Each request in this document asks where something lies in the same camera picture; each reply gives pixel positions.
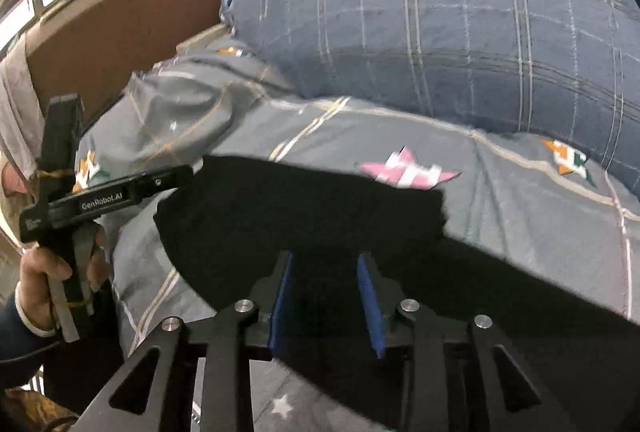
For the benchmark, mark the black pants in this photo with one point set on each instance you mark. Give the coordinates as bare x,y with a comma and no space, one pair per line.
226,228

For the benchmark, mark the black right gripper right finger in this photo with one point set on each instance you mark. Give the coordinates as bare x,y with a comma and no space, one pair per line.
456,376

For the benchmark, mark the grey patterned bedsheet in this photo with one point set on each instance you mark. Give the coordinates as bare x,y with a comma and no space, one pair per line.
511,195

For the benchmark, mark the brown wooden headboard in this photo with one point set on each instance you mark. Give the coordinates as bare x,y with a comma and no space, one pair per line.
91,47

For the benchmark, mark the blue plaid pillow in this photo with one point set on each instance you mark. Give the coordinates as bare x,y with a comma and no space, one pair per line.
565,69

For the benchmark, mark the dark left sleeve forearm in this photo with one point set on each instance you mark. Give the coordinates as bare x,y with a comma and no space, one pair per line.
23,345

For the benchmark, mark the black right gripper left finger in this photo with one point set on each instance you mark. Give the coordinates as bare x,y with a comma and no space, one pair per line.
154,390

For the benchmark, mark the bare left hand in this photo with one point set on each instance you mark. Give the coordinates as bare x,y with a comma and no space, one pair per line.
38,266

